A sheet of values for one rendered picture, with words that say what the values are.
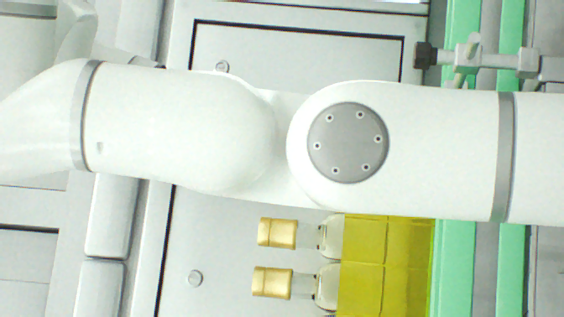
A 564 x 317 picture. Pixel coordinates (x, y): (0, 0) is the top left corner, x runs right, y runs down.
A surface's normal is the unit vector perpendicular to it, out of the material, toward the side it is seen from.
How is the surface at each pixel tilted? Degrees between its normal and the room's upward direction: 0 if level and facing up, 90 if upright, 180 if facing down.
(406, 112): 96
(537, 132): 87
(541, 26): 90
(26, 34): 138
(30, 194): 90
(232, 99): 100
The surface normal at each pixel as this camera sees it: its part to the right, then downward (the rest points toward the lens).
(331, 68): -0.04, -0.25
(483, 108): -0.01, -0.70
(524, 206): -0.12, 0.67
